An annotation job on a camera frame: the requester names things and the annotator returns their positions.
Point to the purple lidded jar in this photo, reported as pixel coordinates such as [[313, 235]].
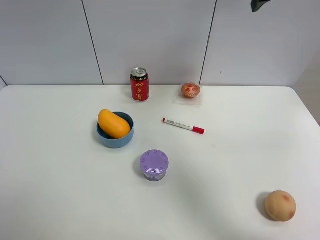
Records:
[[154, 165]]

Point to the yellow mango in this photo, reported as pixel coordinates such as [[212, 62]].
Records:
[[113, 125]]

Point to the red drink can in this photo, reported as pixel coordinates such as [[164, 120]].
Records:
[[139, 79]]

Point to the red capped white marker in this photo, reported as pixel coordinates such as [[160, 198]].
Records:
[[191, 128]]

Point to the tan round peach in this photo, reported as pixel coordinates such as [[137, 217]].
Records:
[[280, 206]]

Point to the blue bowl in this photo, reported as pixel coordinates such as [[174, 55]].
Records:
[[113, 143]]

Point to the wrapped muffin with red topping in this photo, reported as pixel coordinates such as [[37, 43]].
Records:
[[188, 94]]

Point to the dark object at top edge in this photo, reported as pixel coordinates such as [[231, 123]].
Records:
[[257, 4]]

